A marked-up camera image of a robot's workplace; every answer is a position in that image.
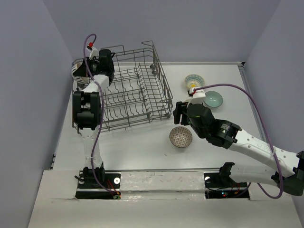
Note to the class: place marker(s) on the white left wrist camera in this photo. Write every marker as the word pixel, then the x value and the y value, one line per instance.
pixel 93 52

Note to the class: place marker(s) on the brown patterned bowl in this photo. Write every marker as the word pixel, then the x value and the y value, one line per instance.
pixel 180 137

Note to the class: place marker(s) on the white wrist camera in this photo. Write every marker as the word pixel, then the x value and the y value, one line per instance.
pixel 93 52
pixel 198 96

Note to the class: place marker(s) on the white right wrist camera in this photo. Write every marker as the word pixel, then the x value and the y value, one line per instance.
pixel 198 96

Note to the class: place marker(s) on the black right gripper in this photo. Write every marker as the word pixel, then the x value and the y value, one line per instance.
pixel 181 108

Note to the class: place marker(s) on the grey wire dish rack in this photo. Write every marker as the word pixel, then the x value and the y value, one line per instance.
pixel 139 92

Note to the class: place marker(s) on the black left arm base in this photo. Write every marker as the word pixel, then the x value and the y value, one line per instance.
pixel 111 185

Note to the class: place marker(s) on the teal yellow sun bowl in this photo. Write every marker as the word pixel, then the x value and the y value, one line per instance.
pixel 194 80

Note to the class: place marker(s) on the plain teal bowl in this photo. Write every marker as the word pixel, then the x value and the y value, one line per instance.
pixel 213 99

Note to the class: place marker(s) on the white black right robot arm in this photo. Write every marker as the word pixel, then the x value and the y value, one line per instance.
pixel 278 167

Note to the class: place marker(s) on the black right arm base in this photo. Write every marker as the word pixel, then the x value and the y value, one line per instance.
pixel 224 188

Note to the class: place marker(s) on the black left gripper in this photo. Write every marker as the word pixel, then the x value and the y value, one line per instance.
pixel 82 71

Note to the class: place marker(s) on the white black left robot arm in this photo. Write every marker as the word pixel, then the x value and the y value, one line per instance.
pixel 87 115

